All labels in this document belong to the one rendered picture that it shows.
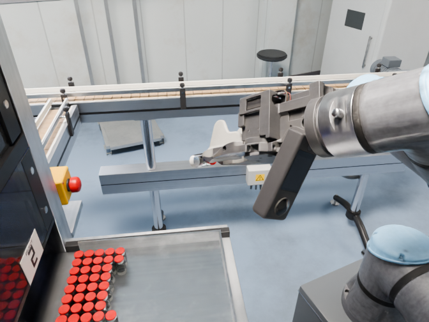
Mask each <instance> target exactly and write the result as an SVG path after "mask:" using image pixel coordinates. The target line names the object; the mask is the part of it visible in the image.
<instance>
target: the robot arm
mask: <svg viewBox="0 0 429 322"><path fill-rule="evenodd" d="M309 86H310V89H309V90H306V91H302V92H300V93H296V94H293V95H291V94H290V93H289V92H286V91H285V90H278V91H273V90H270V89H269V90H266V91H263V92H260V93H256V94H254V95H250V96H247V97H244V98H241V99H240V103H239V113H238V127H239V130H238V131H237V132H230V131H229V129H228V128H227V125H226V122H225V121H224V120H218V121H217V122H216V123H215V125H214V128H213V134H212V138H211V143H210V146H209V148H208V149H207V150H206V151H204V152H203V154H202V158H203V159H204V160H206V161H208V162H209V163H214V162H218V163H219V164H221V165H260V164H272V166H271V168H270V170H269V172H268V175H267V177H266V179H265V181H264V184H263V186H262V188H261V190H260V192H259V194H258V196H257V198H256V201H255V203H254V205H253V211H254V212H255V213H256V214H258V215H259V216H260V217H262V218H264V219H273V220H285V219H286V217H287V215H288V213H289V211H290V209H291V207H292V205H293V203H294V200H295V198H296V196H297V194H298V192H299V190H300V188H301V186H302V184H303V182H304V180H305V178H306V175H307V174H308V171H309V170H310V168H311V166H312V164H313V161H314V160H315V157H316V156H317V155H318V156H320V157H322V158H326V157H338V158H342V157H352V156H358V155H368V154H374V153H386V152H389V153H390V154H392V155H393V156H394V157H395V158H397V159H398V160H399V161H401V162H402V163H403V164H405V165H406V166H407V167H408V168H409V169H411V170H412V171H414V172H415V173H416V174H417V175H418V176H420V177H421V178H422V179H423V180H425V181H426V183H427V185H428V188H429V64H428V65H426V66H424V67H421V68H417V69H414V70H410V71H407V72H403V73H399V74H396V75H392V76H389V77H379V76H378V75H374V74H365V75H362V76H359V77H357V78H356V79H354V80H353V81H352V82H351V83H350V84H349V85H348V86H347V87H346V88H345V89H340V90H337V91H336V89H335V88H332V87H330V86H325V85H324V83H323V82H322V81H320V80H318V81H316V82H313V83H309ZM281 91H283V92H285V93H281ZM278 92H280V93H278ZM287 93H288V94H289V95H287ZM280 98H281V99H280ZM366 246H367V248H366V251H365V254H364V256H363V260H362V262H361V266H360V267H359V271H358V272H357V274H355V276H353V277H352V278H351V279H350V280H349V281H348V282H347V283H346V285H345V287H344V289H343V292H342V306H343V309H344V311H345V313H346V315H347V316H348V317H349V319H350V320H351V321H352V322H429V237H428V236H427V235H426V234H424V233H422V232H421V231H418V230H417V229H414V228H411V227H406V226H402V225H394V224H393V225H386V226H382V227H379V228H377V229H376V230H375V231H374V232H373V234H372V236H371V238H370V239H369V240H368V243H367V245H366Z"/></svg>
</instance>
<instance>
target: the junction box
mask: <svg viewBox="0 0 429 322"><path fill-rule="evenodd" d="M270 168H271V166H270V164H266V165H249V166H246V182H247V185H263V184H264V181H265V179H266V177H267V175H268V172H269V170H270Z"/></svg>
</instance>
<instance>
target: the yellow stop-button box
mask: <svg viewBox="0 0 429 322"><path fill-rule="evenodd" d="M50 170H51V173H52V176H53V179H54V182H55V184H56V188H57V192H58V194H59V198H60V200H61V204H62V205H67V204H68V203H69V201H70V197H71V195H72V192H71V191H70V187H69V182H70V178H71V176H70V172H69V168H68V167H67V166H61V167H50Z"/></svg>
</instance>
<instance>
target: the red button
mask: <svg viewBox="0 0 429 322"><path fill-rule="evenodd" d="M69 187H70V191H71V192H72V193H76V192H80V190H81V187H82V182H81V180H80V178H79V177H77V176H75V177H71V178H70V182H69Z"/></svg>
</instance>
